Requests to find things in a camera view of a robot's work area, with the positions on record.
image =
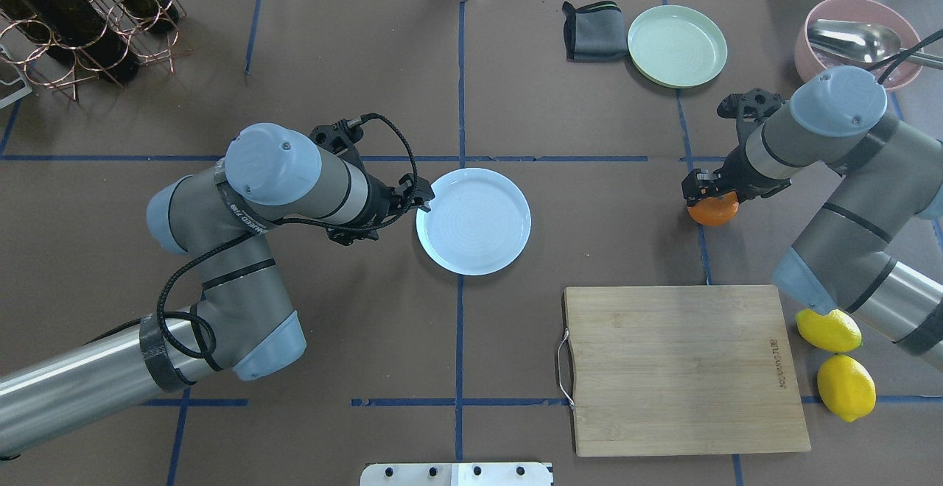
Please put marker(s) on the light blue plate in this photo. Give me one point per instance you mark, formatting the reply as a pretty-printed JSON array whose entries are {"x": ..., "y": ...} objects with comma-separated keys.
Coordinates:
[{"x": 477, "y": 223}]

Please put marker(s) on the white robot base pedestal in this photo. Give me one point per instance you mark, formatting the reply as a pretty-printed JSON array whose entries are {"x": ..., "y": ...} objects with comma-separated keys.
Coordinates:
[{"x": 459, "y": 473}]

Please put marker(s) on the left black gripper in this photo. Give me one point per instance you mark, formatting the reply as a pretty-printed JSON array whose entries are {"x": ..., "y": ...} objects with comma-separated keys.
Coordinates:
[{"x": 380, "y": 201}]

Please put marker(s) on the yellow lemon far side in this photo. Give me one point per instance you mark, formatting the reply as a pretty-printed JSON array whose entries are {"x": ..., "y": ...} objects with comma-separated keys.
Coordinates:
[{"x": 846, "y": 388}]

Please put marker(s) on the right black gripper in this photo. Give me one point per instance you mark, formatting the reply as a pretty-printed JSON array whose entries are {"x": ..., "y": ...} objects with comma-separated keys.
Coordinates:
[{"x": 731, "y": 174}]

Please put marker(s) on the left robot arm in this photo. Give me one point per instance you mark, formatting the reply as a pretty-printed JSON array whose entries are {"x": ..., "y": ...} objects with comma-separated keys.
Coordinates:
[{"x": 227, "y": 307}]

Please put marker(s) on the orange fruit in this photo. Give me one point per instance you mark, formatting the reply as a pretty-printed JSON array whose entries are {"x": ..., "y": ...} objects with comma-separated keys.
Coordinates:
[{"x": 713, "y": 211}]

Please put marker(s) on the bamboo cutting board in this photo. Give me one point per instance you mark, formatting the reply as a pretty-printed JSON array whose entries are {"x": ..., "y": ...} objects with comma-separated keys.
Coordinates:
[{"x": 682, "y": 370}]

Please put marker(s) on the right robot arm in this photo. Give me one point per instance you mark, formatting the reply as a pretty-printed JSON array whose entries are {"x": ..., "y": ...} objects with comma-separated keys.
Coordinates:
[{"x": 890, "y": 173}]

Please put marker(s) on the metal ladle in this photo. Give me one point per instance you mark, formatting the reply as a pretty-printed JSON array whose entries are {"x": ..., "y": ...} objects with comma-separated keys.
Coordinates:
[{"x": 864, "y": 43}]

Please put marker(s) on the copper wire bottle rack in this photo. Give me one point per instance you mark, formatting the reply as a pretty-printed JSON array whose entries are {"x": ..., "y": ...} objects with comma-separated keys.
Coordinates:
[{"x": 60, "y": 44}]

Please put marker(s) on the dark grey folded cloth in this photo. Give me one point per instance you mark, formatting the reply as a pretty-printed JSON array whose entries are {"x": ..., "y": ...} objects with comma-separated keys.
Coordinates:
[{"x": 595, "y": 33}]

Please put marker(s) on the pink bowl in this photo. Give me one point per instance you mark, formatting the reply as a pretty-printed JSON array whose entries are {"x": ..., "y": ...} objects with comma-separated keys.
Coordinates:
[{"x": 809, "y": 62}]

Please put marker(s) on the pale green plate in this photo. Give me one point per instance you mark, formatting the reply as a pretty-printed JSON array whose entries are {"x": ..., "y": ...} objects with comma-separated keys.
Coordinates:
[{"x": 676, "y": 46}]

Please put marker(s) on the yellow lemon near board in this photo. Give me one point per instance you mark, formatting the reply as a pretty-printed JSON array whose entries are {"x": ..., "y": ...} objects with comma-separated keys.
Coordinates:
[{"x": 835, "y": 332}]

